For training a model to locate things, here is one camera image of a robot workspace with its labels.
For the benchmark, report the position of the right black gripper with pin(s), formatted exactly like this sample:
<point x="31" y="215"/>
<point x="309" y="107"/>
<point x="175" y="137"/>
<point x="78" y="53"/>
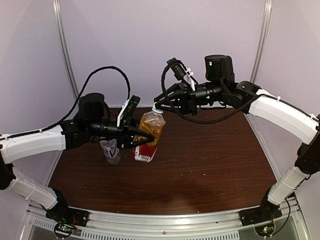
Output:
<point x="185" y="100"/>

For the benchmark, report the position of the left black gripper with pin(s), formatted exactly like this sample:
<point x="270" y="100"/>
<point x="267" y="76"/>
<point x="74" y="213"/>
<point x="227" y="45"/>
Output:
<point x="125" y="135"/>

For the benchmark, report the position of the amber tea bottle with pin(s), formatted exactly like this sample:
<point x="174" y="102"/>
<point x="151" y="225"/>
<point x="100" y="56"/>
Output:
<point x="151" y="123"/>

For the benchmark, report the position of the clear water bottle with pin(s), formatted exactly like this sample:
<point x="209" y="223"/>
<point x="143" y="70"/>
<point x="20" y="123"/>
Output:
<point x="111" y="152"/>

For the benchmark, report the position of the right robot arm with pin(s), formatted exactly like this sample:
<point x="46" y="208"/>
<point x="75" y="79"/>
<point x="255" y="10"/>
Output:
<point x="220" y="86"/>

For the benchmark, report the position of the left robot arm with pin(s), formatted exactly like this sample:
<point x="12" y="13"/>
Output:
<point x="92" y="120"/>

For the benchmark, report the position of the left circuit board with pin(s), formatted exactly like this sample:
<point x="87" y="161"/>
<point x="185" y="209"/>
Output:
<point x="62" y="230"/>

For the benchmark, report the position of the circuit board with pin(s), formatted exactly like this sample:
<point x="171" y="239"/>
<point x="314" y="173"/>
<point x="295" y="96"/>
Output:
<point x="265" y="230"/>
<point x="62" y="230"/>

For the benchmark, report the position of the right circuit board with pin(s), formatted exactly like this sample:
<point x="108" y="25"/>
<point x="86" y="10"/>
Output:
<point x="265" y="230"/>

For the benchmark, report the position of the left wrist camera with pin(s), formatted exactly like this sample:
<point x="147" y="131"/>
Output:
<point x="127" y="109"/>

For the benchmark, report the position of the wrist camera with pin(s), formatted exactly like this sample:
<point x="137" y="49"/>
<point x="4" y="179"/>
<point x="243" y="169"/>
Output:
<point x="182" y="73"/>
<point x="127" y="109"/>

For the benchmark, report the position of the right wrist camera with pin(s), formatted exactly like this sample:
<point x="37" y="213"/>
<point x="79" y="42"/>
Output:
<point x="182" y="73"/>

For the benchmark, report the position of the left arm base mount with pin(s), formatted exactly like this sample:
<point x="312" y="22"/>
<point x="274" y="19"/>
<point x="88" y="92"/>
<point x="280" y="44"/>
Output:
<point x="63" y="214"/>

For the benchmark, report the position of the front aluminium rail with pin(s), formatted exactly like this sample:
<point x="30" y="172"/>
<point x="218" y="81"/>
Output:
<point x="223" y="225"/>

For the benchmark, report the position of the right aluminium frame post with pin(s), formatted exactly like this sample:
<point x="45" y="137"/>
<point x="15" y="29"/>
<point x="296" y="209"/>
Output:
<point x="264" y="31"/>

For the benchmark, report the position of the aluminium frame post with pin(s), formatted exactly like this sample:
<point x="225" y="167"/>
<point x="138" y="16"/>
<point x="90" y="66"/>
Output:
<point x="57" y="12"/>
<point x="264" y="31"/>

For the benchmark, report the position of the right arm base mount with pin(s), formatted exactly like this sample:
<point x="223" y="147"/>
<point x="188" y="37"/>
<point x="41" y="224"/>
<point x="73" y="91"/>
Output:
<point x="266" y="211"/>

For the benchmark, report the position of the left aluminium frame post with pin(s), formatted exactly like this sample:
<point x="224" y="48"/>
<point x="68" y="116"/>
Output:
<point x="57" y="12"/>

